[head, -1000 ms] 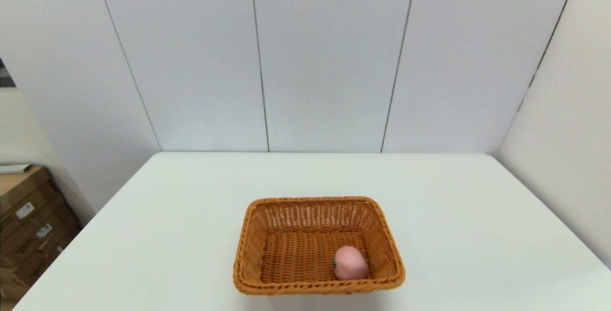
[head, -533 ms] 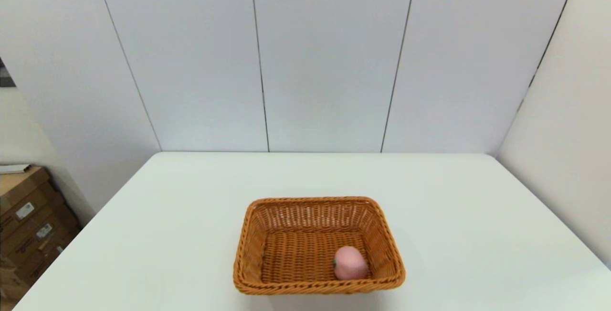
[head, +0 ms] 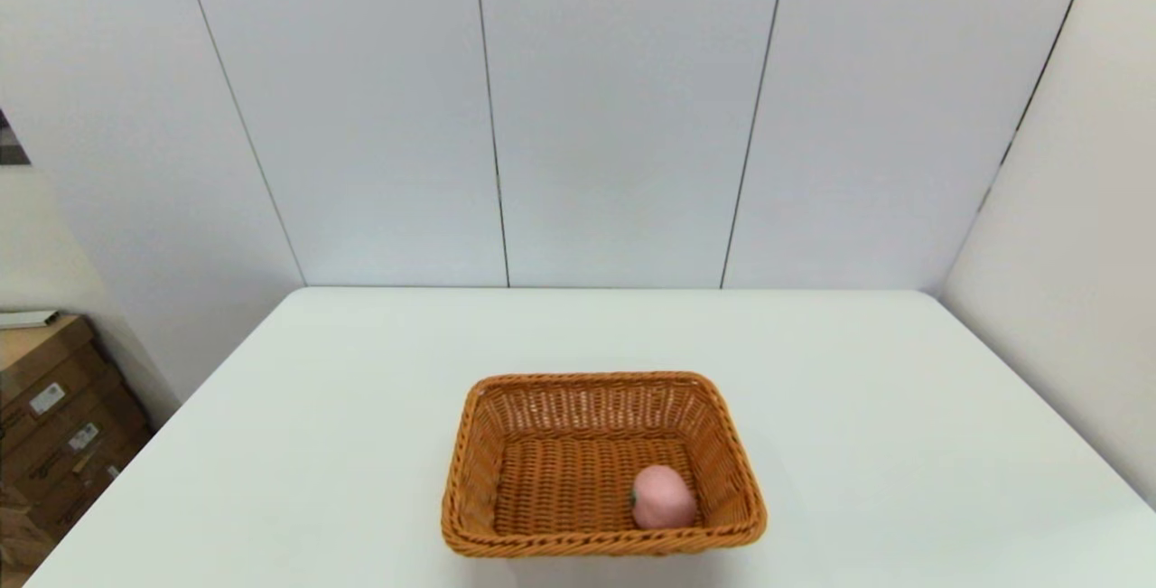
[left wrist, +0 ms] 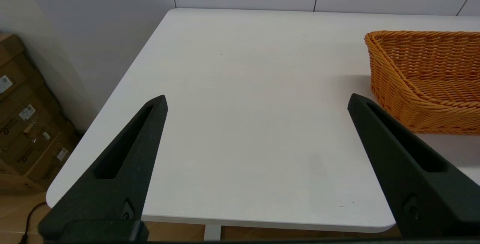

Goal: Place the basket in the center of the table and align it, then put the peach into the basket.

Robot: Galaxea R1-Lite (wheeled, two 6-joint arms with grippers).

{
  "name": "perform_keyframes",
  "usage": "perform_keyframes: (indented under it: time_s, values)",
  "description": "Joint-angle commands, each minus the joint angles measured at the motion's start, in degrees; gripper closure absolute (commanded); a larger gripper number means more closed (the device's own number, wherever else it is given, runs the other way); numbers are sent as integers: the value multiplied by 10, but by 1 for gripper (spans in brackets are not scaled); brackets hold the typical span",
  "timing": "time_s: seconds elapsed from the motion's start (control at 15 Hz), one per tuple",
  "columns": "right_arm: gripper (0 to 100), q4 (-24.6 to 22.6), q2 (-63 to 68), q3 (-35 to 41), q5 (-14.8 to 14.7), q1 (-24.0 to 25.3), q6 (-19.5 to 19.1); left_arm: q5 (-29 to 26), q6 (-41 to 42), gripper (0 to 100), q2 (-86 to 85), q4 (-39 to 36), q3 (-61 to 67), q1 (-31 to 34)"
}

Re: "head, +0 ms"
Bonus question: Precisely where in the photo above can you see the orange wicker rectangular basket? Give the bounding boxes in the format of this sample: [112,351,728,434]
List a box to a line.
[441,371,769,559]

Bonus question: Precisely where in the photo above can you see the pink peach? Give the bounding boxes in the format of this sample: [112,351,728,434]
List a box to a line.
[629,464,700,531]

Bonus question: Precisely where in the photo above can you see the brown cardboard box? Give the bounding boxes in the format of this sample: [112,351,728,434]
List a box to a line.
[0,355,129,464]
[25,453,145,542]
[0,406,154,517]
[0,315,98,406]

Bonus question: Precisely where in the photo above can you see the dark wall picture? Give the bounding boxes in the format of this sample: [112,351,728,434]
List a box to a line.
[0,109,31,166]

